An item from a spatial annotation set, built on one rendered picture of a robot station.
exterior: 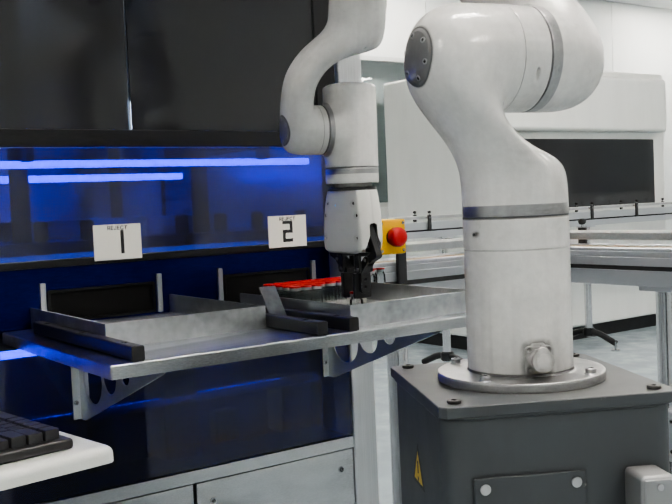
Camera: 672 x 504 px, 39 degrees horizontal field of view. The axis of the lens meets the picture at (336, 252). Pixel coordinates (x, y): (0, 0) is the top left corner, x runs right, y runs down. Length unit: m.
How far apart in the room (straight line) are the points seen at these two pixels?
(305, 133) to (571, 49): 0.49
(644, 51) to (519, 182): 9.37
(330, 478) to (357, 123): 0.77
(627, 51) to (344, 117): 8.79
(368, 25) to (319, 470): 0.89
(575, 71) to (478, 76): 0.13
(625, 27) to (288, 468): 8.68
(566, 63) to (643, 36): 9.33
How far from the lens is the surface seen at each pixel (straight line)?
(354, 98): 1.45
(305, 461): 1.87
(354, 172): 1.45
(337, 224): 1.48
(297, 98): 1.41
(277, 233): 1.78
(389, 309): 1.46
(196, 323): 1.41
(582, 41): 1.09
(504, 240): 1.04
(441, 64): 1.01
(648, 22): 10.49
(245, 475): 1.80
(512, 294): 1.04
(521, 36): 1.05
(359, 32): 1.43
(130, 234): 1.64
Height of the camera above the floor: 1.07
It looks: 3 degrees down
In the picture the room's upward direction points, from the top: 3 degrees counter-clockwise
